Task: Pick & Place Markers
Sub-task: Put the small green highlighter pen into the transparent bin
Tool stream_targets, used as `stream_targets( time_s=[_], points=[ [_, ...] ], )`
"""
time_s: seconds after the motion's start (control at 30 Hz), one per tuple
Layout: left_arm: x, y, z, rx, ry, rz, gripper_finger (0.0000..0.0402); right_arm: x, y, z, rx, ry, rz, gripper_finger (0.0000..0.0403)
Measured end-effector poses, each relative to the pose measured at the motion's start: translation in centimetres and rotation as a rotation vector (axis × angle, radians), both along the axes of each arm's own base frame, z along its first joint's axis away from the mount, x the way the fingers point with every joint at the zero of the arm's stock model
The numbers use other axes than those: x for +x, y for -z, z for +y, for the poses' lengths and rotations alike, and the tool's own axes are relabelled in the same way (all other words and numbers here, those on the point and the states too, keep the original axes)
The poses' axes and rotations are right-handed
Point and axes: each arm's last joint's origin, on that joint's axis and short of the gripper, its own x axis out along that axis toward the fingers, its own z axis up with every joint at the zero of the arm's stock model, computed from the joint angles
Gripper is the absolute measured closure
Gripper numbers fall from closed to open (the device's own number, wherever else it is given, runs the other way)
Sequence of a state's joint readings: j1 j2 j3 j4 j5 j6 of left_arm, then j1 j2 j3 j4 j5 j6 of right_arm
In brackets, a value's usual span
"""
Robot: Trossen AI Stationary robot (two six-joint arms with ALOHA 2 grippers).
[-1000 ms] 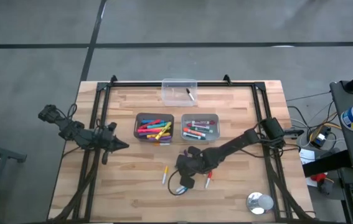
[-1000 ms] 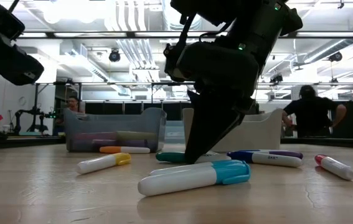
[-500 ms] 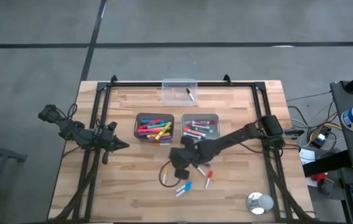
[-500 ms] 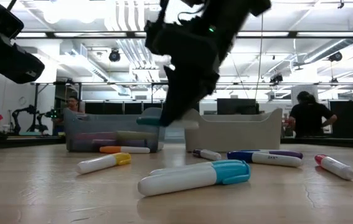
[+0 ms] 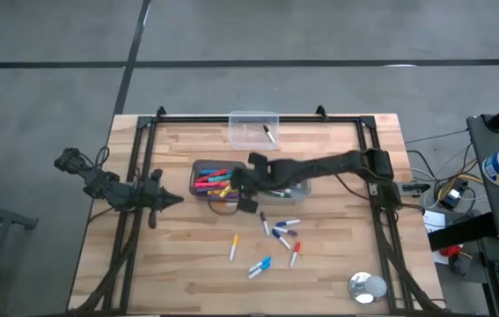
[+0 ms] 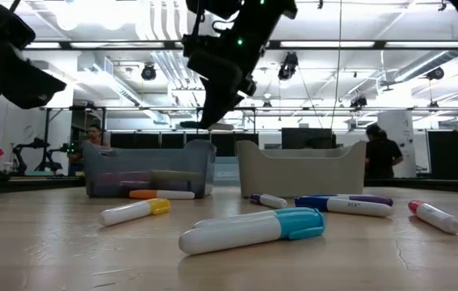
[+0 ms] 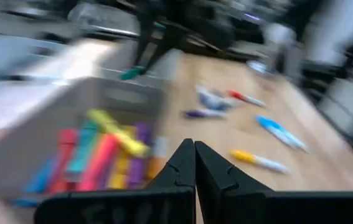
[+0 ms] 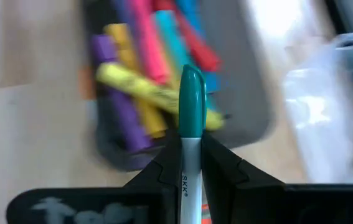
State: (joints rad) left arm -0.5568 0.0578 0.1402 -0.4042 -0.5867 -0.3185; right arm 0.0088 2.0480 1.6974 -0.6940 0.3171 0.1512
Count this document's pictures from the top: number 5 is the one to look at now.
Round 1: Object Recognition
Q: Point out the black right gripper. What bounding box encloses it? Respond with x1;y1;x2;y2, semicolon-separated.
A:
231;152;276;215

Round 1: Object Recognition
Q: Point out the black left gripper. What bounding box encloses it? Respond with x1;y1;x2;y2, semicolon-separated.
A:
138;168;185;230

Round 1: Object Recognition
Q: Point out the yellow Sharpie highlighter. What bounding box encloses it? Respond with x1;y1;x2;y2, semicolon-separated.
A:
218;183;238;199

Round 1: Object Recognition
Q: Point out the violet highlighter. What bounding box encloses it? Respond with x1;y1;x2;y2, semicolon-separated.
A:
207;192;241;202

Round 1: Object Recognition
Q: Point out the red highlighter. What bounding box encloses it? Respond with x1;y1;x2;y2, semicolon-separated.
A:
194;169;230;184

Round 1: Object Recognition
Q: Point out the black cap white marker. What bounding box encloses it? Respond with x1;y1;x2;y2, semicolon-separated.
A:
261;124;277;144

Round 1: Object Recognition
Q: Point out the yellow cap white marker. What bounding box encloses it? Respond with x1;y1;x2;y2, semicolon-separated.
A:
228;233;240;262

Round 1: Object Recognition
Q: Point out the dark grey plastic bin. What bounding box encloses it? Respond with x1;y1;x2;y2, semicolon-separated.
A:
188;158;249;203

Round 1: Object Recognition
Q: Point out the pale plastic bin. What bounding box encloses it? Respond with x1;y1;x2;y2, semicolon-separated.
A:
255;175;312;205

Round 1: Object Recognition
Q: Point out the red cap white marker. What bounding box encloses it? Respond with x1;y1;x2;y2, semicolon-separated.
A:
289;241;302;269

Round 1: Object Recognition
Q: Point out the shiny metal round container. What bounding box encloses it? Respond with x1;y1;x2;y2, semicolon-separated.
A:
347;270;389;306

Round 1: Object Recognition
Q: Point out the grey black table clamp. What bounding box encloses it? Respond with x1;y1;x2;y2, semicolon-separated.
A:
397;180;431;195

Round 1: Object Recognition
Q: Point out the white paper sheet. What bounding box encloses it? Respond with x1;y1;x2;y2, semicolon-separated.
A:
422;210;447;234

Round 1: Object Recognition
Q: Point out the blue white power adapter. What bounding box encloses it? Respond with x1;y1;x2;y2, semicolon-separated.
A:
438;186;466;210

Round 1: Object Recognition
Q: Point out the small red object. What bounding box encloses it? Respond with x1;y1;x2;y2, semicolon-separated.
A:
437;244;465;262

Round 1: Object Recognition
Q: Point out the small grey object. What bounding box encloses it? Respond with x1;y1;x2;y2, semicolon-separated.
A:
448;254;473;277

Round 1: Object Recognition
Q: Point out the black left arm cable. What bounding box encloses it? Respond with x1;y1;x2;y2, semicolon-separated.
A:
93;145;112;171

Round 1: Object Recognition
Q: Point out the black cable bundle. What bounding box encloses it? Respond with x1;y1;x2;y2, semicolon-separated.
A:
67;210;144;315
378;210;449;315

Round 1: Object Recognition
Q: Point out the white floor cable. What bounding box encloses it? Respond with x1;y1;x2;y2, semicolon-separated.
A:
408;166;443;211

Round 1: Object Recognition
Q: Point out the black floor cable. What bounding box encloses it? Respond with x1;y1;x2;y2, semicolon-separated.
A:
404;127;470;146

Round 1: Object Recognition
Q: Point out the yellow floor cable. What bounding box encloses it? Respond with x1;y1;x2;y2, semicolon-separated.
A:
441;170;488;191

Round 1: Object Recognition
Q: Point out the black strap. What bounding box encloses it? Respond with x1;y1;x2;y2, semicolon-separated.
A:
426;212;499;253

